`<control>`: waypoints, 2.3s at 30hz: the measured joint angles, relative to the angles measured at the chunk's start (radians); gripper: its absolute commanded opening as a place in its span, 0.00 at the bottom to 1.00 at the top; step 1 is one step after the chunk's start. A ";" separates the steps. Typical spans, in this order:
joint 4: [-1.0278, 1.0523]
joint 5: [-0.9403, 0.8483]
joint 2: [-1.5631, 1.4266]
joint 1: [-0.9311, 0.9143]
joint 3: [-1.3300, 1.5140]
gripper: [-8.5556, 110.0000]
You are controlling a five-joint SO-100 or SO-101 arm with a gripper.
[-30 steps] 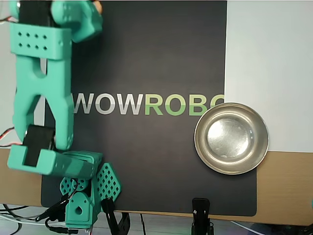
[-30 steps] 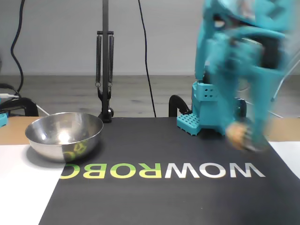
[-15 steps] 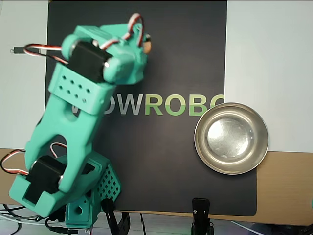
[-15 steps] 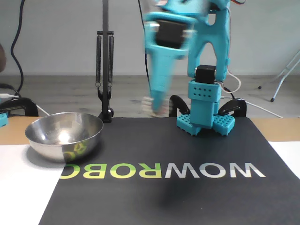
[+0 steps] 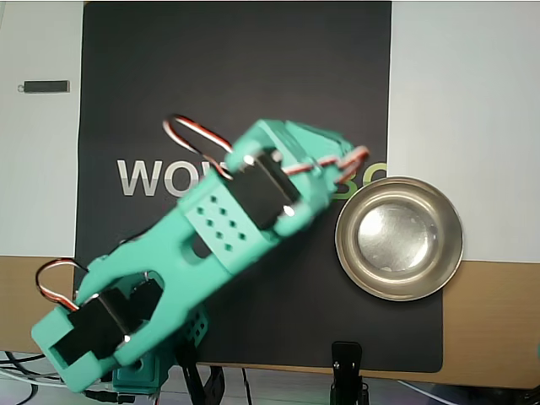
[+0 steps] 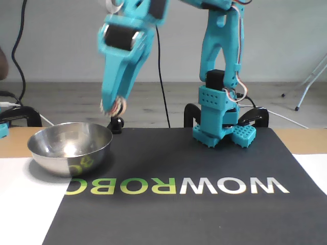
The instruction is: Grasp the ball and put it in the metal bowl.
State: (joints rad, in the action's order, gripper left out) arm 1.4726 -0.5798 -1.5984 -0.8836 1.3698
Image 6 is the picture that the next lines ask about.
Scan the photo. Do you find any black base power cable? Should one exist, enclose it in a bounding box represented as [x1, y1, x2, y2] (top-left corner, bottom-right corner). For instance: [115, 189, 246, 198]
[236, 93, 256, 108]

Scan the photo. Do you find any black plug cable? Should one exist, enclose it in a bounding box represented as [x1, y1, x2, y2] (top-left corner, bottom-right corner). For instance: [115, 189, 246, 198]
[0, 90, 20, 103]

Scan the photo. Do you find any teal robot base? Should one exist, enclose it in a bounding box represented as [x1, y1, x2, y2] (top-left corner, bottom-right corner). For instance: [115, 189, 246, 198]
[192, 85, 257, 149]

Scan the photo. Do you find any black table clamp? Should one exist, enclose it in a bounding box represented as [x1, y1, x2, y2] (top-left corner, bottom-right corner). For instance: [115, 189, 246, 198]
[239, 107, 269, 128]
[184, 103, 202, 128]
[0, 106, 43, 128]

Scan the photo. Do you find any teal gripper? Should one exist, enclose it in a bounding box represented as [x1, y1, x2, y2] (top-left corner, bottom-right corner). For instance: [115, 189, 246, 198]
[98, 14, 156, 110]

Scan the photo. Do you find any small teal printed part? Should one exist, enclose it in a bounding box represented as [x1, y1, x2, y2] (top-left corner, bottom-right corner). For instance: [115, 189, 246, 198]
[0, 121, 10, 138]

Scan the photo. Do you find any black hanging cable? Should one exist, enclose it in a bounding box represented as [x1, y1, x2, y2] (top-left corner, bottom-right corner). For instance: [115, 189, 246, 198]
[154, 25, 171, 128]
[11, 0, 28, 105]

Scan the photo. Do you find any black mat with WOWROBO print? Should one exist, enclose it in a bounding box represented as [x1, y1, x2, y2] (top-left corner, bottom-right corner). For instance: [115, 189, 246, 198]
[41, 127, 327, 245]

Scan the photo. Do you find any white paper sheet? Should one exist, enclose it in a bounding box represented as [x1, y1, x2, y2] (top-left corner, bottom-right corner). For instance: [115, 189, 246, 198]
[0, 157, 75, 245]
[291, 153, 327, 194]

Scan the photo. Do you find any brown rounded object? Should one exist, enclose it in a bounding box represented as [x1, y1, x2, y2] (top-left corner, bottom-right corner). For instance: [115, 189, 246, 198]
[0, 47, 10, 80]

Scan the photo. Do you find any metal bowl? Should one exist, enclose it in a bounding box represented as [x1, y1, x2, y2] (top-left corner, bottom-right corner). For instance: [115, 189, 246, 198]
[27, 121, 113, 178]

